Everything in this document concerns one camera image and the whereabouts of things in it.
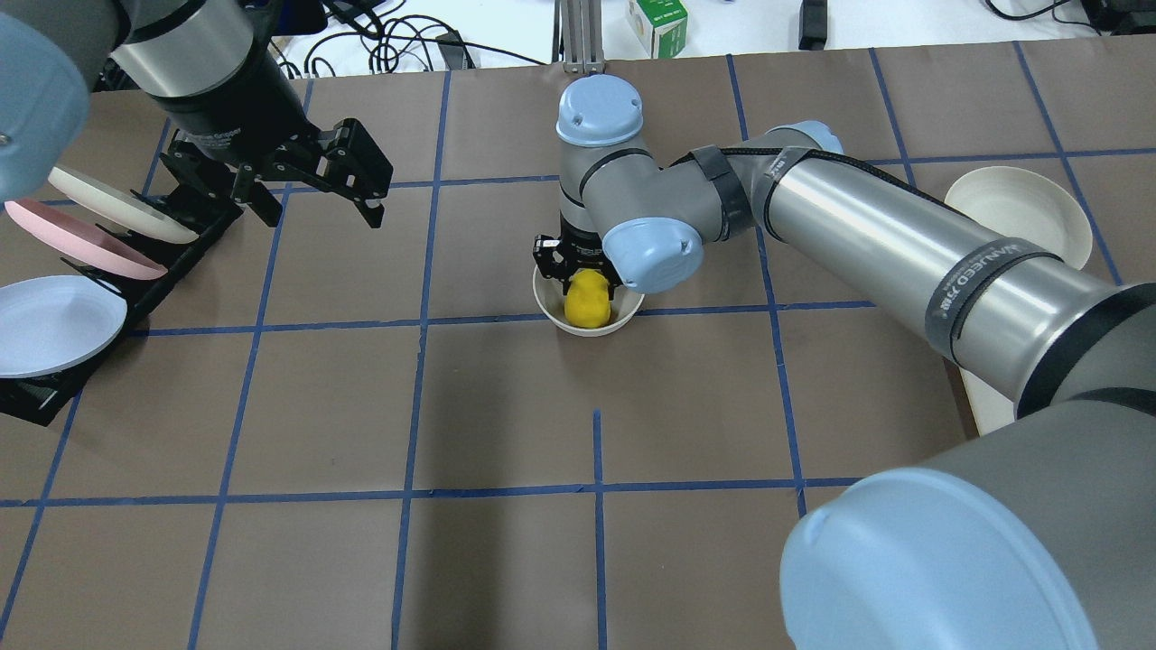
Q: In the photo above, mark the white rectangular tray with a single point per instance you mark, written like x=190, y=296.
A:
x=990, y=410

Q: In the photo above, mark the black plate rack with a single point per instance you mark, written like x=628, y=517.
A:
x=37, y=400

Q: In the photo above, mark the cream plate in rack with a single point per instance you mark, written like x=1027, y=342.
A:
x=119, y=207

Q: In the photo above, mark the green white small box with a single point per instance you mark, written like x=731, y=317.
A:
x=660, y=26

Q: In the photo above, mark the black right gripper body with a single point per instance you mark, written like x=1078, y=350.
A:
x=578, y=248

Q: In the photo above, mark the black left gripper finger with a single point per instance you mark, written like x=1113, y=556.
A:
x=213, y=183
x=343, y=160

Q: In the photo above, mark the lavender plate in rack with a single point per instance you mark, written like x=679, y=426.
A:
x=51, y=323

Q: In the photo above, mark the cream bowl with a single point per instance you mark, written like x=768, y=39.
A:
x=550, y=301

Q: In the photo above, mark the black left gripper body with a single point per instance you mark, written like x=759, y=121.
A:
x=233, y=120

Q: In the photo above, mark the small cream plate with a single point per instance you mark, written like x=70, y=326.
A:
x=1017, y=203

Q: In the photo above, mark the right gripper camera finger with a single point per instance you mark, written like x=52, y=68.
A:
x=613, y=286
x=557, y=270

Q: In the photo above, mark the aluminium frame post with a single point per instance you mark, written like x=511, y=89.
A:
x=577, y=41

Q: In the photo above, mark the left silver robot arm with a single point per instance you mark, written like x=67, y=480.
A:
x=206, y=64

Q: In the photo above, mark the yellow lemon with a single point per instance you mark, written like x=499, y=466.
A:
x=586, y=305

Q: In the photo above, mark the pink plate in rack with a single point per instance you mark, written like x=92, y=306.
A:
x=80, y=240

